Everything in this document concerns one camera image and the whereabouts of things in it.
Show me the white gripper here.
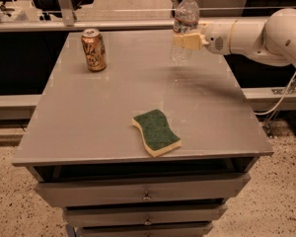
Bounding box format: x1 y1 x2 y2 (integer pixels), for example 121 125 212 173
173 20 236 55

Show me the clear plastic water bottle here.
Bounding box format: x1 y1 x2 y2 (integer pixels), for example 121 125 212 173
171 0 199 65

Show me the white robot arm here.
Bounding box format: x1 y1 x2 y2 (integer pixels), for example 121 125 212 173
173 8 296 68

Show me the grey metal railing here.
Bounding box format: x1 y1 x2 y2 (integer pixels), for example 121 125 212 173
0 16 280 34

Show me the gold soda can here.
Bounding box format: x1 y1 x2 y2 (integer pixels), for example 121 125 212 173
81 29 107 72

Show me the green yellow sponge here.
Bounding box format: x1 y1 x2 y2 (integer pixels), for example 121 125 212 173
132 110 182 157

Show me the top grey drawer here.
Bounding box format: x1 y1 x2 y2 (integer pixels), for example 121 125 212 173
36 173 251 207

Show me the grey drawer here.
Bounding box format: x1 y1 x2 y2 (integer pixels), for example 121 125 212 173
64 204 227 227
36 173 251 207
81 222 213 237

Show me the grey drawer cabinet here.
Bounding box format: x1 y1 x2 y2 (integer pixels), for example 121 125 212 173
13 31 272 237

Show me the middle grey drawer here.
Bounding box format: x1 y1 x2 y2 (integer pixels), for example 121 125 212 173
64 204 227 227

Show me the bottom grey drawer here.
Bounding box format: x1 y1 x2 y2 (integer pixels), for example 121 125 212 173
81 222 213 237

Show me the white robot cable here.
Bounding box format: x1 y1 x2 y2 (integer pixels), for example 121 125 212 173
254 68 296 117

